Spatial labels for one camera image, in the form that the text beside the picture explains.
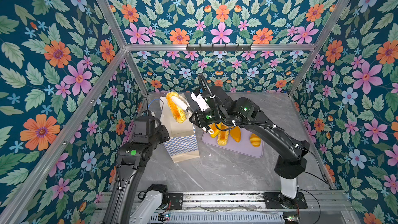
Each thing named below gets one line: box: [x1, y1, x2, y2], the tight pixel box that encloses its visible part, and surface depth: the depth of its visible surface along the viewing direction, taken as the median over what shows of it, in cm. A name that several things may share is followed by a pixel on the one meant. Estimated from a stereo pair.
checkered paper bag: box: [159, 95, 201, 163], surface depth 75 cm
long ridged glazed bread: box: [216, 122, 230, 147], surface depth 93 cm
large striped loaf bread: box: [165, 91, 190, 124], surface depth 68 cm
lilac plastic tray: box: [202, 129, 265, 158], surface depth 93 cm
